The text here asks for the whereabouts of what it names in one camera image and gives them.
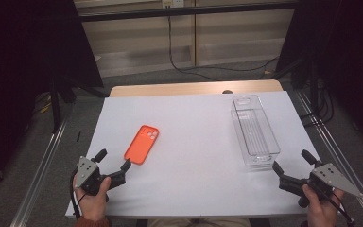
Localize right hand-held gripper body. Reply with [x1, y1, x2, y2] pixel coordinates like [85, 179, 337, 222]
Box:
[306, 162, 363, 201]

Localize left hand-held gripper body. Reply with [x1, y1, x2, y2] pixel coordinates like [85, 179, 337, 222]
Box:
[74, 155, 112, 197]

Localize orange phone case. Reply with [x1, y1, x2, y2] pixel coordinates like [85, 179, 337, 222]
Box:
[123, 124, 161, 166]

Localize clear plastic container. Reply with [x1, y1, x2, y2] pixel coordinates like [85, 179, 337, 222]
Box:
[230, 94, 282, 171]

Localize person's left hand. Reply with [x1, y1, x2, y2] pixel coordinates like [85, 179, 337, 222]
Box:
[72, 176, 112, 222]

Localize person's right hand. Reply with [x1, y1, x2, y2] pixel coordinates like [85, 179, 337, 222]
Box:
[302, 183, 345, 227]

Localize black metal stand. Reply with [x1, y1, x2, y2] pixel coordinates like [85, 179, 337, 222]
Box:
[48, 75, 108, 133]

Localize white table sheet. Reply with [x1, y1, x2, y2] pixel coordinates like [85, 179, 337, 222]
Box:
[64, 90, 348, 219]

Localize wooden table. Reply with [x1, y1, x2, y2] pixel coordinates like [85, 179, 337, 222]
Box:
[109, 79, 284, 98]

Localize black curtain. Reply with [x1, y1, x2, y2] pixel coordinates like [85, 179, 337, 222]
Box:
[0, 0, 105, 200]
[275, 0, 363, 155]

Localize black horizontal bar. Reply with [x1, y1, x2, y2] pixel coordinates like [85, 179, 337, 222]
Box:
[78, 1, 301, 23]

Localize metal floor rail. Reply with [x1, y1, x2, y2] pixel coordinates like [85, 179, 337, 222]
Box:
[294, 89, 363, 227]
[9, 117, 69, 227]

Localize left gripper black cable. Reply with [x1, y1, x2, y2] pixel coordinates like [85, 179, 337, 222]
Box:
[69, 168, 88, 220]

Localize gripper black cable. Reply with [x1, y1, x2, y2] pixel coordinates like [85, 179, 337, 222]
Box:
[315, 183, 355, 226]
[69, 168, 88, 220]

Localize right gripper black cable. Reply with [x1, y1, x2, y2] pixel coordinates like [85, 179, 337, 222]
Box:
[315, 183, 355, 226]

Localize black floor cables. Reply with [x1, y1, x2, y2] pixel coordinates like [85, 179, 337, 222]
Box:
[299, 79, 336, 127]

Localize yellow floor cable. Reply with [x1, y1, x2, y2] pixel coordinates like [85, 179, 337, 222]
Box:
[39, 94, 53, 114]

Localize black wall cable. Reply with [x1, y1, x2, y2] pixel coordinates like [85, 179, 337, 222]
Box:
[167, 15, 280, 82]

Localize white wall socket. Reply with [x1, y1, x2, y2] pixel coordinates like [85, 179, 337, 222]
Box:
[161, 0, 185, 9]

